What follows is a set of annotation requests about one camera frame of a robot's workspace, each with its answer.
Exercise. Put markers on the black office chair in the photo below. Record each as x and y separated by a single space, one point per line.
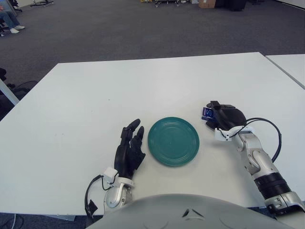
16 4

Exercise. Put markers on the brown cardboard box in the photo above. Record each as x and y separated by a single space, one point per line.
206 3

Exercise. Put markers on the seated person in jeans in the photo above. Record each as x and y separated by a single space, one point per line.
9 20

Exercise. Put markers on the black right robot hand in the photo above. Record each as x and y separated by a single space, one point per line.
231 117

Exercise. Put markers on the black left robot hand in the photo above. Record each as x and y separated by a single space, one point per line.
126 157

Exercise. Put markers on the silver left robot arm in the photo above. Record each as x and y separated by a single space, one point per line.
114 195

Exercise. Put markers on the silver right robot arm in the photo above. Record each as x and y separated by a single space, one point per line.
257 162

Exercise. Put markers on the white table leg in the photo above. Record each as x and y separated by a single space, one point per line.
8 93

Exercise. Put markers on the blue gum box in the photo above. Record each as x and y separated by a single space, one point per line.
207 114

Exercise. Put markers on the black office chair base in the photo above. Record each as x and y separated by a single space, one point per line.
23 87

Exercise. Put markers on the green round plate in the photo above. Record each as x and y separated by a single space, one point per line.
174 143

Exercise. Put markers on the black cabinet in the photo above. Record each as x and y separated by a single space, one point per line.
236 4

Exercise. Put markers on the grey robot torso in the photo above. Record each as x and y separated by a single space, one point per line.
166 212

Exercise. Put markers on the wheeled cart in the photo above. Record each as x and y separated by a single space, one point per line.
166 2

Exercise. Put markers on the black floor stand base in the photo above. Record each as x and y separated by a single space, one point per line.
43 2

